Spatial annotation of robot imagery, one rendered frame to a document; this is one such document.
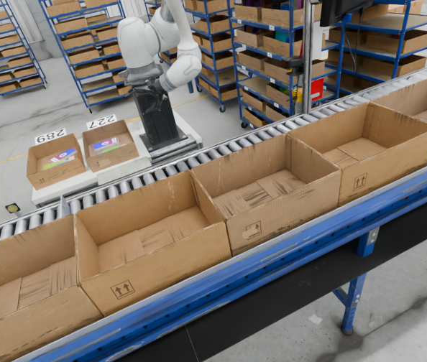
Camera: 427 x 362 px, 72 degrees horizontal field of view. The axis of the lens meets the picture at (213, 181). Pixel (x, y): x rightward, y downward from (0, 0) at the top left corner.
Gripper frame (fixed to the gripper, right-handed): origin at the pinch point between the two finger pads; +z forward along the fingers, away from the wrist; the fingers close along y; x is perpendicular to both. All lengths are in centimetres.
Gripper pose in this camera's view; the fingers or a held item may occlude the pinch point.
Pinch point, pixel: (137, 103)
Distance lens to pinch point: 165.0
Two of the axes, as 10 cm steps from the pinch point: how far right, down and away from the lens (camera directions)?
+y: 6.0, 4.6, 6.5
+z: -8.0, 3.2, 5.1
